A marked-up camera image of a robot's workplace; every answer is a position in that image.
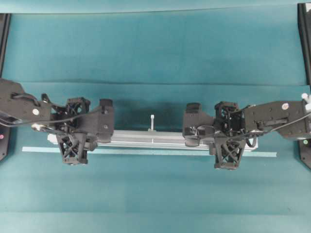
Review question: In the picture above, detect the teal table cloth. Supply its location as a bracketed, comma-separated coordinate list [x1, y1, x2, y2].
[0, 4, 311, 233]

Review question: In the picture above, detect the large aluminium extrusion rail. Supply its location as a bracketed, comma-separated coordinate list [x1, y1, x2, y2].
[47, 130, 258, 152]

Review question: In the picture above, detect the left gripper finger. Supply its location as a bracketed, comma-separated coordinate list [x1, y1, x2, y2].
[85, 131, 113, 150]
[91, 99, 114, 131]

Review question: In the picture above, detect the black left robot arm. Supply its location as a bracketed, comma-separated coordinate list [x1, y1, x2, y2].
[0, 79, 114, 154]

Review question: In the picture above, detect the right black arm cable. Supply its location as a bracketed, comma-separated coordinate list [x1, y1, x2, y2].
[191, 106, 311, 149]

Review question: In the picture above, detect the long teal tape strip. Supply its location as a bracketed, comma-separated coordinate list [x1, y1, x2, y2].
[22, 147, 277, 158]

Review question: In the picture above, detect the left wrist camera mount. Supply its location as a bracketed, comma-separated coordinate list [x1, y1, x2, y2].
[56, 133, 88, 165]

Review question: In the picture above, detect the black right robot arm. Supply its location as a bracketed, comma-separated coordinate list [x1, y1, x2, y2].
[182, 98, 311, 147]

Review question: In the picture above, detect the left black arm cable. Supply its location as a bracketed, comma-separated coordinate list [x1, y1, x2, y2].
[0, 93, 98, 135]

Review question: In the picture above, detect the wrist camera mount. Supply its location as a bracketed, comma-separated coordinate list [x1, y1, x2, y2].
[56, 133, 88, 165]
[214, 137, 246, 170]

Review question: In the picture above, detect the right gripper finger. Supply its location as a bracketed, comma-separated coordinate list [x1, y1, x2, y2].
[183, 127, 215, 147]
[183, 102, 214, 129]

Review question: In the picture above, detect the left black frame post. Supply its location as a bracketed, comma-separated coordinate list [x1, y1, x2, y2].
[0, 13, 11, 77]

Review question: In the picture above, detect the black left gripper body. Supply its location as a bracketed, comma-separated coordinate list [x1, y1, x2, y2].
[50, 97, 97, 133]

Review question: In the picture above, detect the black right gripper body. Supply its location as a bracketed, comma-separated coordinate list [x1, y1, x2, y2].
[213, 101, 245, 135]

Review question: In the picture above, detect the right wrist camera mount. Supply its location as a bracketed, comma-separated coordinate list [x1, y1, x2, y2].
[214, 137, 246, 170]

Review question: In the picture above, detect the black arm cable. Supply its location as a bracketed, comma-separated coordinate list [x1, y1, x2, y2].
[0, 93, 98, 135]
[191, 106, 311, 149]

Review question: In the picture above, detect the black frame post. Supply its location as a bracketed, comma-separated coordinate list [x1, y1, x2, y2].
[297, 2, 311, 85]
[0, 13, 11, 77]

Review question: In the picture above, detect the right black frame post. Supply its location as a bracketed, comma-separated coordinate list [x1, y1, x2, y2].
[297, 2, 311, 85]

